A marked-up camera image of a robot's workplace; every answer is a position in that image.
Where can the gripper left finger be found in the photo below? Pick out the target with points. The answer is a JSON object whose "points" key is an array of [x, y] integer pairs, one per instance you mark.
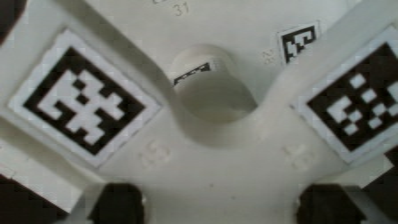
{"points": [[119, 206]]}

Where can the white cross-shaped table base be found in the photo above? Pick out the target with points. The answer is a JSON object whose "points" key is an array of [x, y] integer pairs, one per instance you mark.
{"points": [[201, 166]]}

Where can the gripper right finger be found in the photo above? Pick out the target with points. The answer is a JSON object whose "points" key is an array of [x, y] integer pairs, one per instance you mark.
{"points": [[325, 206]]}

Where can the white round table top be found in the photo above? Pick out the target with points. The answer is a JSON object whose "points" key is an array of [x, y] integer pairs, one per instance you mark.
{"points": [[237, 26]]}

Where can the white cylindrical table leg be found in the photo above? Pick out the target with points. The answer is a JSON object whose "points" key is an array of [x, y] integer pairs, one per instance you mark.
{"points": [[212, 91]]}

